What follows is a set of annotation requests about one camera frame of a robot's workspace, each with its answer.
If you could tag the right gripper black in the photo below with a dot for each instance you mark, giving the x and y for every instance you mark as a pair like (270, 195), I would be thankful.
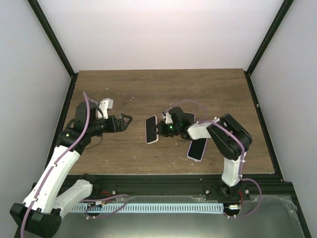
(162, 129)

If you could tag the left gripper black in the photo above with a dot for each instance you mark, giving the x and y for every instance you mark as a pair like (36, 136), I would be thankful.
(122, 127)

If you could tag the beige phone case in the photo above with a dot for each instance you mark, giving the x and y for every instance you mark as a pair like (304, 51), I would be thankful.
(151, 130)

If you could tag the pink phone case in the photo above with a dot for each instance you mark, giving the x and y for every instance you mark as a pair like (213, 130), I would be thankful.
(189, 116)

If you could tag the lavender phone case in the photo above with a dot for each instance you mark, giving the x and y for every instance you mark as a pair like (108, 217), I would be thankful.
(196, 151)

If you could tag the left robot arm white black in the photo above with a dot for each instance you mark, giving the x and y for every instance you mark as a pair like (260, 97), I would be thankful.
(43, 209)

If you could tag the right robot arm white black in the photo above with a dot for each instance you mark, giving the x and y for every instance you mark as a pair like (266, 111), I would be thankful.
(231, 139)

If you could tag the metal front plate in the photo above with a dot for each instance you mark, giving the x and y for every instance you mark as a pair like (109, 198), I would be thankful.
(260, 217)

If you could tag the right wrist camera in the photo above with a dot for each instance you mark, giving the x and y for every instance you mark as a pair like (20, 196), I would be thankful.
(167, 117)

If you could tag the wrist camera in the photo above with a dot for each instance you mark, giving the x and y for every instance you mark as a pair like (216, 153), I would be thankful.
(167, 117)
(104, 106)

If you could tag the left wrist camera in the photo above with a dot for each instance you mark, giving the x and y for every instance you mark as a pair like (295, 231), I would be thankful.
(104, 106)

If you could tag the black aluminium frame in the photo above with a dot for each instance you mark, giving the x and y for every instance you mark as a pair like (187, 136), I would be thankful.
(185, 185)

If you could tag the light blue slotted cable duct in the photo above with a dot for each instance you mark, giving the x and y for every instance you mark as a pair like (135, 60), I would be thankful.
(201, 208)

